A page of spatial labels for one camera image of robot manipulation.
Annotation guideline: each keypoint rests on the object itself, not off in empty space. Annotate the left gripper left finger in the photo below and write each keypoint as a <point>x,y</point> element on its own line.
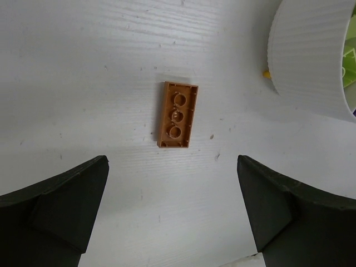
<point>50,222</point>

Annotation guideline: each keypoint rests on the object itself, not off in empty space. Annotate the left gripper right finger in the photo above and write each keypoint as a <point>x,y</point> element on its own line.
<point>295,224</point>

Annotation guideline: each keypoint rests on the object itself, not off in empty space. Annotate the orange 2x4 brick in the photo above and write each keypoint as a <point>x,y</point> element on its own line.
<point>177,115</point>

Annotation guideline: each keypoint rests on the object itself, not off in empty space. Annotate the lime green 2x4 brick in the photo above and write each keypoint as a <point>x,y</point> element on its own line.
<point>348,64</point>

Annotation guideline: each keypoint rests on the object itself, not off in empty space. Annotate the white round divided container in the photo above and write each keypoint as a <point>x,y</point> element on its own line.
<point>305,55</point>

